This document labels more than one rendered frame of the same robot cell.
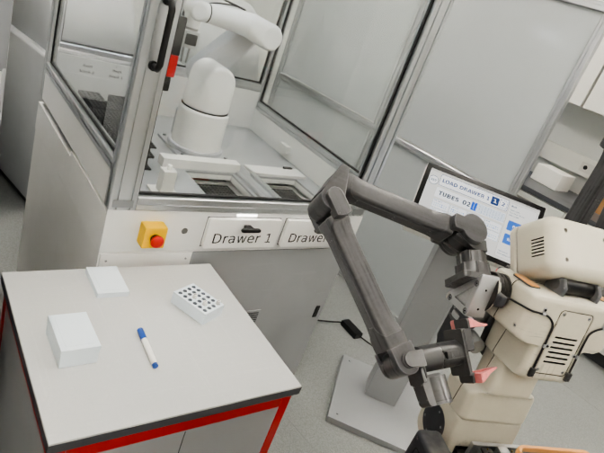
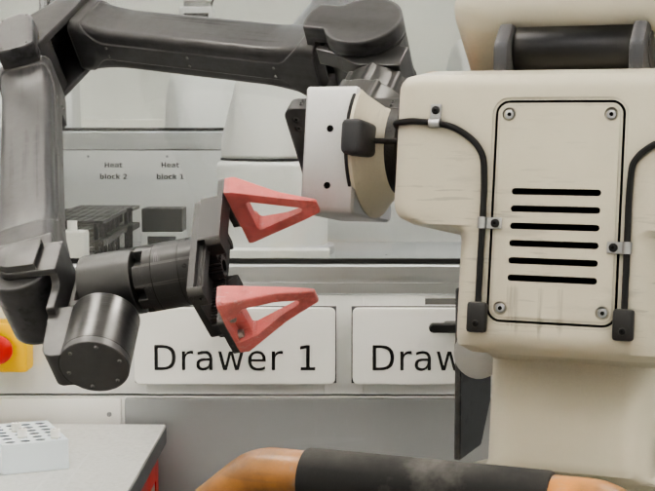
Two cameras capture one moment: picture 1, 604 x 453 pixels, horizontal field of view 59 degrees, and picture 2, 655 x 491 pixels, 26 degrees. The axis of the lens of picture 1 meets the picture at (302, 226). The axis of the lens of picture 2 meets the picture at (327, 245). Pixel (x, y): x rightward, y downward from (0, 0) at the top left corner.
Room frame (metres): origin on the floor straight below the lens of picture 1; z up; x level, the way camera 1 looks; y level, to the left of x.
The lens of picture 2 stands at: (0.24, -1.31, 1.20)
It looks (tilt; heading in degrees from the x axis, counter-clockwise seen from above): 5 degrees down; 43
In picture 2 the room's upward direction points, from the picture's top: straight up
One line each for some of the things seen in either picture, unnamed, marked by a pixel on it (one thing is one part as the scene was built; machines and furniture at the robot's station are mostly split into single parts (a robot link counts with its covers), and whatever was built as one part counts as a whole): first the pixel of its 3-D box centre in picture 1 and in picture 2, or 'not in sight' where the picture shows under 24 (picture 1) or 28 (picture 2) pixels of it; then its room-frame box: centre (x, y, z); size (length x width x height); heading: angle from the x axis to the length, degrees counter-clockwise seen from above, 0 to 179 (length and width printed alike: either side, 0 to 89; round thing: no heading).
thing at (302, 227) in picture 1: (314, 233); (452, 345); (1.84, -0.05, 0.87); 0.29 x 0.02 x 0.11; 133
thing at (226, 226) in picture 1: (243, 233); (235, 345); (1.63, 0.18, 0.87); 0.29 x 0.02 x 0.11; 133
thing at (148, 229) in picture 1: (152, 235); (4, 345); (1.39, 0.41, 0.88); 0.07 x 0.05 x 0.07; 133
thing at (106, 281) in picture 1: (107, 281); not in sight; (1.24, 0.46, 0.77); 0.13 x 0.09 x 0.02; 42
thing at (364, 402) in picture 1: (419, 324); not in sight; (2.13, -0.66, 0.51); 0.50 x 0.45 x 1.02; 175
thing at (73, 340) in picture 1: (72, 339); not in sight; (0.96, 0.41, 0.79); 0.13 x 0.09 x 0.05; 44
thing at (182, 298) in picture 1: (197, 303); (25, 446); (1.28, 0.20, 0.78); 0.12 x 0.08 x 0.04; 67
